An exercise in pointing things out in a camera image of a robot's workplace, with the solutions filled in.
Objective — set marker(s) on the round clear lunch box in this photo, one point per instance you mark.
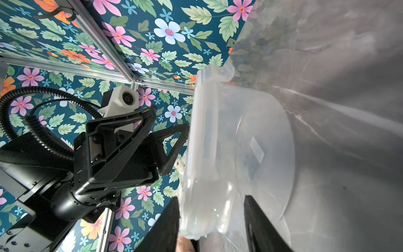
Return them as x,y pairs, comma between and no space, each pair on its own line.
240,143

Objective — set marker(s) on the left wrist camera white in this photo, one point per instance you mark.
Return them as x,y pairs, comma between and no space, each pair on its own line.
121,100

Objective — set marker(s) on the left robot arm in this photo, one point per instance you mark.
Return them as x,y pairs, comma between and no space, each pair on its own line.
32,175

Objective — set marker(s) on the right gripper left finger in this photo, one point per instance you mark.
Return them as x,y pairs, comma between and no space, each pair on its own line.
163,235

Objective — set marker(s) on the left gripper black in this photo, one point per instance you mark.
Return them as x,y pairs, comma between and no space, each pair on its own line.
113,154

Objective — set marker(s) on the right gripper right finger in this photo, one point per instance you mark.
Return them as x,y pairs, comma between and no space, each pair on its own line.
262,236

